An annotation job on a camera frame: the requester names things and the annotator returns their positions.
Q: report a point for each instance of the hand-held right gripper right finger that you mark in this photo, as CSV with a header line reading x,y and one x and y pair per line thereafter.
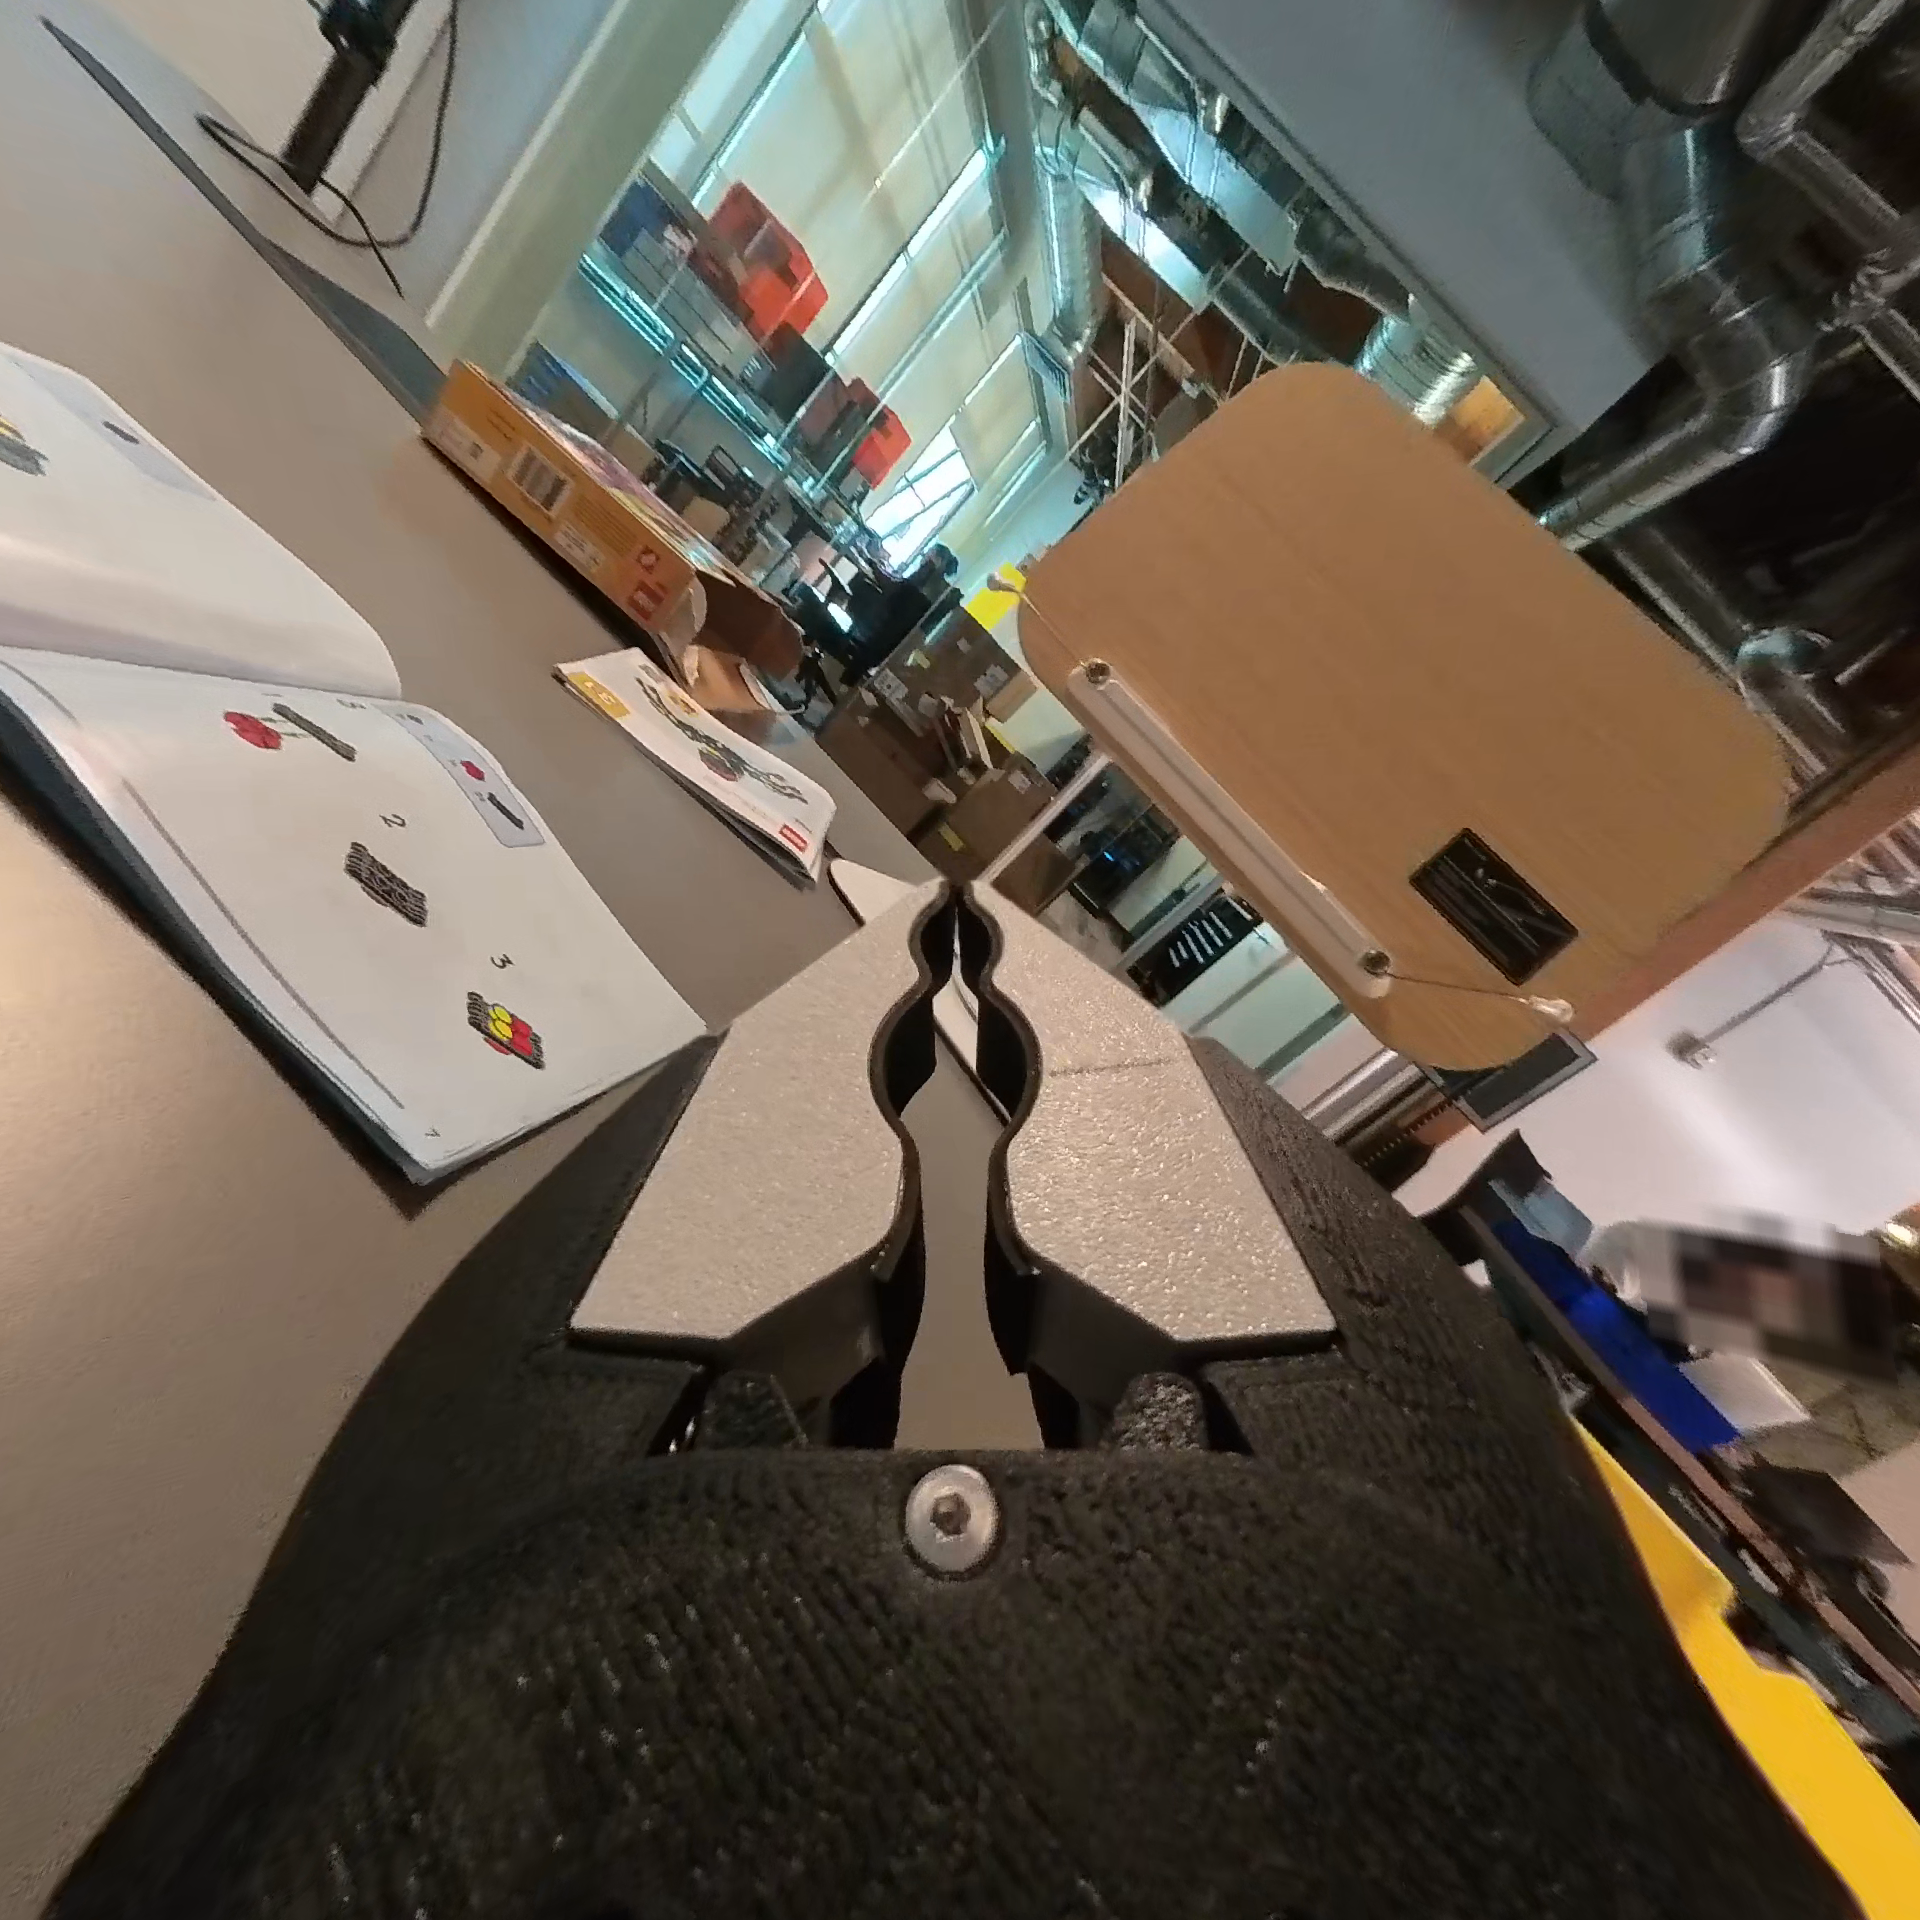
x,y
1171,1201

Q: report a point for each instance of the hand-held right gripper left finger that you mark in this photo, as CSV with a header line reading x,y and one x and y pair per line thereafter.
x,y
749,1201

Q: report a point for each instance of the instruction booklet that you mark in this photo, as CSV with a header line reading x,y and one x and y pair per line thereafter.
x,y
300,870

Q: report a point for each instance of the yellow plastic bin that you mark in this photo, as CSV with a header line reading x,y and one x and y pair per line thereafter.
x,y
1785,1771

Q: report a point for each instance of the colourful printed leaflet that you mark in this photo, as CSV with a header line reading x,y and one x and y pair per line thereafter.
x,y
704,751

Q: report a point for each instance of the pile of cardboard boxes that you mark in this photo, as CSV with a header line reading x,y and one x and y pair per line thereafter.
x,y
960,765

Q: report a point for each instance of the black office chair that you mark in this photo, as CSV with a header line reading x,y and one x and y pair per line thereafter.
x,y
884,608

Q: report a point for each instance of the small yellow sign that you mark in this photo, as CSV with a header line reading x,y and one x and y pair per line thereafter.
x,y
992,605

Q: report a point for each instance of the wooden book stand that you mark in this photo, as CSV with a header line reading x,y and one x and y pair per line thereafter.
x,y
1349,600

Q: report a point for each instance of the yellow cardboard toy box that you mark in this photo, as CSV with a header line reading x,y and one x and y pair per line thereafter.
x,y
556,480

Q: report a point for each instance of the metal shelf with orange boxes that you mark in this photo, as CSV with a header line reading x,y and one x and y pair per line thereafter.
x,y
763,301

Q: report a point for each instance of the silver ventilation ducts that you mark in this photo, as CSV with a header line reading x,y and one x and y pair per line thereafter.
x,y
1724,331

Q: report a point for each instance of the black light stand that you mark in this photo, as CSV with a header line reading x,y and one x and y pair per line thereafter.
x,y
339,105

